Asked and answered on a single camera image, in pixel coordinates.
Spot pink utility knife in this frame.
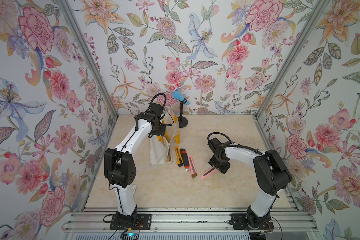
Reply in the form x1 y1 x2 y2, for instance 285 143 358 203
188 155 197 179
201 167 217 179

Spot white canvas pouch yellow handles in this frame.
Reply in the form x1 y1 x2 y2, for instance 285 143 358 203
150 109 180 166

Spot red black utility knife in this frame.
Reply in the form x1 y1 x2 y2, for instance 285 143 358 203
180 149 190 172

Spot yellow black utility knife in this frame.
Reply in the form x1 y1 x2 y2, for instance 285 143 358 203
175 146 184 167

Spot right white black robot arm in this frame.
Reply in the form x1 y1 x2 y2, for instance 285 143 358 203
202 138 292 229

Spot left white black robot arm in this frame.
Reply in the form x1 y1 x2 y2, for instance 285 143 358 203
104 103 166 217

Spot blue microphone on black stand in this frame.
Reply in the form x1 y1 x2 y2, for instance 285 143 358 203
173 91 190 128

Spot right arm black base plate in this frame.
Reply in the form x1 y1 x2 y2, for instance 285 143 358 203
229 213 274 231

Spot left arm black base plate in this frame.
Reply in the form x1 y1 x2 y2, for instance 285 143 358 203
110 212 152 230

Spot aluminium front rail frame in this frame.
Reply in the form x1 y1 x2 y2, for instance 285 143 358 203
63 208 322 240

